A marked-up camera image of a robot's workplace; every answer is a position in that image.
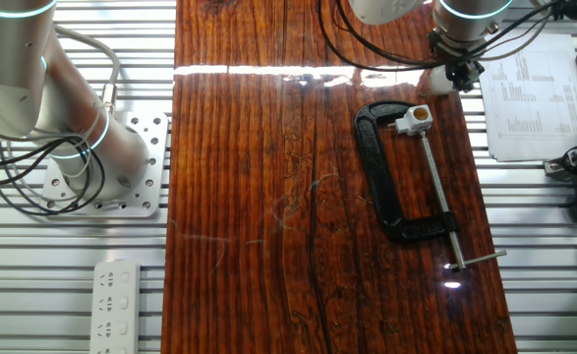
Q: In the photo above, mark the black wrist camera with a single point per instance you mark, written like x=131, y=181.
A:
x=570, y=7

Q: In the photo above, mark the brown wooden board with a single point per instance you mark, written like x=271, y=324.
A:
x=268, y=196

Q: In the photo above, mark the white light bulb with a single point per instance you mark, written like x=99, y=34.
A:
x=439, y=81

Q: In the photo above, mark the white power strip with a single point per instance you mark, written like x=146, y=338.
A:
x=115, y=305

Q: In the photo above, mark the printed white paper sheet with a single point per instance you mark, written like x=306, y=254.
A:
x=534, y=98

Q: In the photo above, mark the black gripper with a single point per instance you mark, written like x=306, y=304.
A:
x=452, y=51

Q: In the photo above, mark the black C-clamp with steel screw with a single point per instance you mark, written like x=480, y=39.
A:
x=369, y=172

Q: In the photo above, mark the white plug socket adapter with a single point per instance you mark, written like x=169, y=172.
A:
x=415, y=119

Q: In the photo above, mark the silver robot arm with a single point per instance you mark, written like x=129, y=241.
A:
x=17, y=88

